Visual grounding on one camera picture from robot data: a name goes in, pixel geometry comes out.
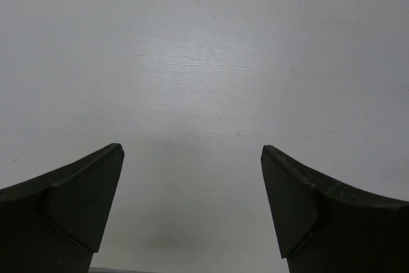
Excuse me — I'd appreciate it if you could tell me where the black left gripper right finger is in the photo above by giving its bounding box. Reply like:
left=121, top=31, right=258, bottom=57
left=261, top=145, right=408, bottom=272

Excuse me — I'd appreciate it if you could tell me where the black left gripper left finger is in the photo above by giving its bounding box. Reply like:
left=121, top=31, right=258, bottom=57
left=1, top=143, right=124, bottom=272

